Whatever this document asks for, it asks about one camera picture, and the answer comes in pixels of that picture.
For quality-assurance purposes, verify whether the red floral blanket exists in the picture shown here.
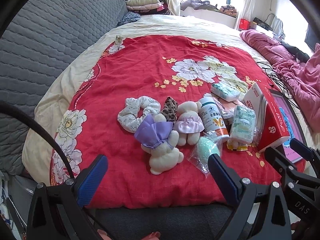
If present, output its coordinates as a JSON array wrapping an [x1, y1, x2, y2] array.
[[49, 34, 307, 210]]

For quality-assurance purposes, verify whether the green white tissue pack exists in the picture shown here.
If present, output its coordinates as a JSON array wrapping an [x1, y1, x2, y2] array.
[[229, 106, 256, 144]]

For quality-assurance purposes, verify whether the red white tissue box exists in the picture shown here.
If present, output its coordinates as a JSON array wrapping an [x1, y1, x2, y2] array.
[[242, 82, 290, 153]]

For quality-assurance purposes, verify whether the pink cloth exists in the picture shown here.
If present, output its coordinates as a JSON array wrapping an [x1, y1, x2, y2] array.
[[203, 93, 245, 119]]

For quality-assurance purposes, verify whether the black tangled cable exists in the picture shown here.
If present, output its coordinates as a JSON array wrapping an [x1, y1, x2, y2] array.
[[256, 61, 301, 110]]

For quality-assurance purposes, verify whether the black monitor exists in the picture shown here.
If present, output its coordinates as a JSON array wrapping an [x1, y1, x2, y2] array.
[[304, 25, 319, 52]]

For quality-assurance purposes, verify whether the grey quilted headboard cushion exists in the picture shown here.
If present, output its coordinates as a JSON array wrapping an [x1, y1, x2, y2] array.
[[0, 0, 129, 177]]

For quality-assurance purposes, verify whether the pink crumpled duvet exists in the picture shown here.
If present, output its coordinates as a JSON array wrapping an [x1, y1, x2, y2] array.
[[240, 29, 319, 133]]

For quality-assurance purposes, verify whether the yellow white snack packet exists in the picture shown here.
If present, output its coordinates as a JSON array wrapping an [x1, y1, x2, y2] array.
[[226, 140, 248, 152]]

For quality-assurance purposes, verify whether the white floral scrunchie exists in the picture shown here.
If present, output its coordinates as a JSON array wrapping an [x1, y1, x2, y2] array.
[[117, 96, 161, 133]]

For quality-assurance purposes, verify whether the white orange vitamin bottle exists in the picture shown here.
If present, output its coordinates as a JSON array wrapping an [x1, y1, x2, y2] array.
[[199, 97, 229, 143]]

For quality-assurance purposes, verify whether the plush bear purple bow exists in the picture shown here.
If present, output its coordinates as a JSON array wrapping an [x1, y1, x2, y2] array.
[[135, 113, 184, 175]]

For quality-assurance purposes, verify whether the white window bench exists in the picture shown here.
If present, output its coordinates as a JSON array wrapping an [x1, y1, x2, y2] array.
[[180, 7, 236, 28]]

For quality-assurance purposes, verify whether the cream bed sheet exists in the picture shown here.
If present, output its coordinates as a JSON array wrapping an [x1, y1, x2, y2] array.
[[21, 14, 320, 186]]

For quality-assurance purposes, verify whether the leopard print scrunchie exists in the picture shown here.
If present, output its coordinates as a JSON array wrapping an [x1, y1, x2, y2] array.
[[160, 96, 178, 122]]

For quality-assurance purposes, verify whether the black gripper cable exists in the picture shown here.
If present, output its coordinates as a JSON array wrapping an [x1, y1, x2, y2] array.
[[0, 101, 75, 181]]

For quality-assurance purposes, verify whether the folded clothes stack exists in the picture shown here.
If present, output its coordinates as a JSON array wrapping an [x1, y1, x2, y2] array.
[[125, 0, 170, 15]]

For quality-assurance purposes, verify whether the plush bear pink skirt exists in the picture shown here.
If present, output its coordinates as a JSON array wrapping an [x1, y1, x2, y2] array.
[[174, 101, 204, 146]]

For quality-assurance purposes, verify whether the grey tray with pink book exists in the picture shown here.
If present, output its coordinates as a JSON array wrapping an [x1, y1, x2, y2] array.
[[270, 90, 306, 164]]

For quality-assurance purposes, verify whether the dark blue patterned cloth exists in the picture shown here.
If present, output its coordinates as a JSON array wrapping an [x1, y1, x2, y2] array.
[[117, 11, 141, 27]]

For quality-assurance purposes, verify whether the green sponge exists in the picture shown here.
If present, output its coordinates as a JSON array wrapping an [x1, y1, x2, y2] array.
[[188, 132, 222, 177]]

